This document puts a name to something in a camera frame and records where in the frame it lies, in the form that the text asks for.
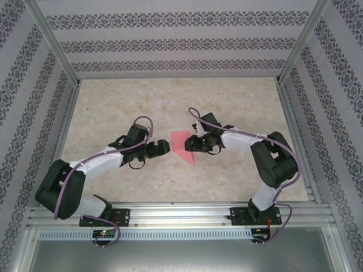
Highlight slotted grey cable duct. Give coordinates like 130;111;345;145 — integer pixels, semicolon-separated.
38;228;254;241

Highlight aluminium side rail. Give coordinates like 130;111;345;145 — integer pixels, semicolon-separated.
276;80;323;203
38;80;83;207

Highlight black left wrist cable loop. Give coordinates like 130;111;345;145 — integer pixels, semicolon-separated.
129;158;146;171

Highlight long aluminium mounting rail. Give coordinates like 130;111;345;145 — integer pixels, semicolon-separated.
27;201;337;228

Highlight aluminium frame post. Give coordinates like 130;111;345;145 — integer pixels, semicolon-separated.
276;0;332;86
24;0;81;86

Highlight pink paper sheet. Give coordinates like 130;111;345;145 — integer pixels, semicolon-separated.
170;129;196;167

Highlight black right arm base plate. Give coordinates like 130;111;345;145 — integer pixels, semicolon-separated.
230;206;283;227

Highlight grey metal sheet panel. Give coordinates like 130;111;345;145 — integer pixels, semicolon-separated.
24;226;347;272

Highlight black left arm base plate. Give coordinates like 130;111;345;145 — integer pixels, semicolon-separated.
78;208;131;228

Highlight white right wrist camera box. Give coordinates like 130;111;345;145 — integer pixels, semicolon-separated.
192;121;205;137

